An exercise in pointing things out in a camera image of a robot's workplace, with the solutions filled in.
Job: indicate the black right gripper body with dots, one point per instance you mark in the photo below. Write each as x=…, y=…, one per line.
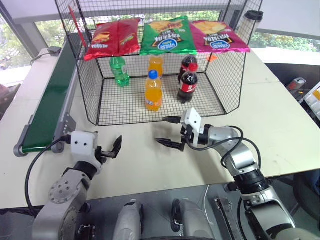
x=188, y=135

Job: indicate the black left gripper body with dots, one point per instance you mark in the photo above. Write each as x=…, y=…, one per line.
x=101, y=155

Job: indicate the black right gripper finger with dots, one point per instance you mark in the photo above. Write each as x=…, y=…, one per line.
x=171, y=144
x=173, y=119

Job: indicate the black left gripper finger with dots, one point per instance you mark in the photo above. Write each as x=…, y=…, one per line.
x=117, y=147

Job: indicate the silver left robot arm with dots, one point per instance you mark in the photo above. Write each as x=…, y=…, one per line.
x=62, y=190

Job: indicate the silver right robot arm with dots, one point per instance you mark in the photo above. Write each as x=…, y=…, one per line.
x=240, y=157

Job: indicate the green conveyor belt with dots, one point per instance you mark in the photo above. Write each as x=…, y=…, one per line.
x=50, y=100

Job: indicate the red metal rod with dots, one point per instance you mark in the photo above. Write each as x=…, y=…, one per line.
x=78, y=26

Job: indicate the orange soda bottle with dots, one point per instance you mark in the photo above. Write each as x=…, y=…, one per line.
x=156, y=65
x=153, y=95

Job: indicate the cola bottle red cap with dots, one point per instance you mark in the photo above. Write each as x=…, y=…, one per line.
x=186, y=62
x=187, y=87

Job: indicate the grey rounded robot shape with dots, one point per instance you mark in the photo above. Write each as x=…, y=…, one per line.
x=128, y=220
x=192, y=220

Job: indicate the green soda bottle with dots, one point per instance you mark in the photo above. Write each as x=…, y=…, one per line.
x=120, y=72

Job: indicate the orange tag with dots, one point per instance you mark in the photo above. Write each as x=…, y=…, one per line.
x=212, y=59

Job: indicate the green chips bag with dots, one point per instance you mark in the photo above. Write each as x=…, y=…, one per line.
x=167, y=37

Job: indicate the pink chips bag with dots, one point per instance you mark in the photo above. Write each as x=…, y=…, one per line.
x=217, y=37

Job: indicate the red chips bag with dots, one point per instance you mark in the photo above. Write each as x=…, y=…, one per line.
x=112, y=40

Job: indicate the grey power adapter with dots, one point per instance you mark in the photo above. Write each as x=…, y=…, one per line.
x=53, y=49

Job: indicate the clear tumbler black lid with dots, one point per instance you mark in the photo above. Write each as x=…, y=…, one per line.
x=248, y=27

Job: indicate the white storage bin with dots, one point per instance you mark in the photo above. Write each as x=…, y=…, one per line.
x=313, y=100

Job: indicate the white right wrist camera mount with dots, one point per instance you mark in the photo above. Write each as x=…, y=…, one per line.
x=193, y=120

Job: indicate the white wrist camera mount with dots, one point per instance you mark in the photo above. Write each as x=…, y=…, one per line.
x=193, y=120
x=83, y=147

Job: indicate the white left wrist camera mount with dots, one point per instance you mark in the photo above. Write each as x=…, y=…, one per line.
x=83, y=147

